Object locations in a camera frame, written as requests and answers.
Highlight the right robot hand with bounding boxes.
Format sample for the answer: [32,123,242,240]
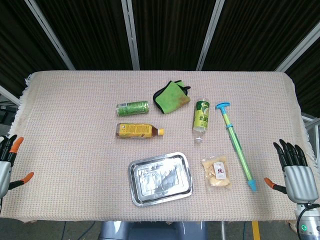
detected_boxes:
[264,138,320,204]

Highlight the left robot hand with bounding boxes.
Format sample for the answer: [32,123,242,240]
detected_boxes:
[0,134,35,200]

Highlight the packaged snack bag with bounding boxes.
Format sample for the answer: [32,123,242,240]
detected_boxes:
[201,154,233,190]

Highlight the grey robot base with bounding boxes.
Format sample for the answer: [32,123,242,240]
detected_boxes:
[99,220,209,240]

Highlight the silver metal tray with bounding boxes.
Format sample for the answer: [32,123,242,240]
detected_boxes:
[127,151,195,208]

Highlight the beige woven tablecloth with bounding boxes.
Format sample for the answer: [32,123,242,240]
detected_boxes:
[0,70,316,224]

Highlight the green blue water pump toy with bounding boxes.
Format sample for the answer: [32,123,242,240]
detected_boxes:
[215,101,258,193]

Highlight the green label clear bottle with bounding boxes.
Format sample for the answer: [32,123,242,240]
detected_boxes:
[192,98,211,145]

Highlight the yellow label tea bottle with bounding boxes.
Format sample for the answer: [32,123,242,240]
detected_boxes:
[115,122,166,140]

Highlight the green drink can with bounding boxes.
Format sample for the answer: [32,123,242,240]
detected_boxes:
[115,100,150,117]

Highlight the green microfiber cloth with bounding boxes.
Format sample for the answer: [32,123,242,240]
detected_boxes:
[152,80,192,115]

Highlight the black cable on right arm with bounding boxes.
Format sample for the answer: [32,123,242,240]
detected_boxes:
[296,202,320,240]

